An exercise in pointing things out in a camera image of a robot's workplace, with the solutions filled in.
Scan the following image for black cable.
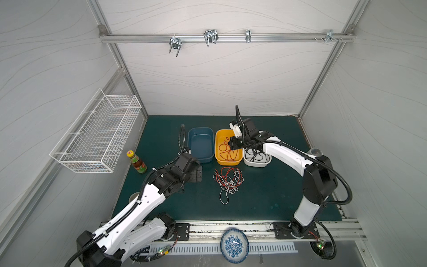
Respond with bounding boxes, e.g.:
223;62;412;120
245;148;268;164

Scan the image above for red cable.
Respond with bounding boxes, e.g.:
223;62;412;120
218;136;238;162

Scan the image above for red white black cables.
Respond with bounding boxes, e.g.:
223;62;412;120
212;166;245;205

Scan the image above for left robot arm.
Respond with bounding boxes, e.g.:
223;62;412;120
65;152;201;267

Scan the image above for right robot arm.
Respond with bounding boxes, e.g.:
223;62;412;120
229;117;353;239

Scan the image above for white plastic bin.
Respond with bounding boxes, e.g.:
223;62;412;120
243;148;272;168

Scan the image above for yellow plastic bin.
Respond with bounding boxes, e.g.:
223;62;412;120
215;129;244;166

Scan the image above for blue plastic bin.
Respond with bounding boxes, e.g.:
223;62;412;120
187;127;215;164

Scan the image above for green table mat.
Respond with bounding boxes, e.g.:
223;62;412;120
136;116;302;221

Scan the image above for sauce bottle yellow cap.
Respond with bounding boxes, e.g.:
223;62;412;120
126;150;147;174

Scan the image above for blue white patterned plate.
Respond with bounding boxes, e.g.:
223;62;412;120
220;228;249;264

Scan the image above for white wire basket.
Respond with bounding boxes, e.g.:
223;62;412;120
50;89;141;173

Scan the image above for metal crossbar rail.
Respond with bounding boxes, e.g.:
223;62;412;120
100;30;357;43

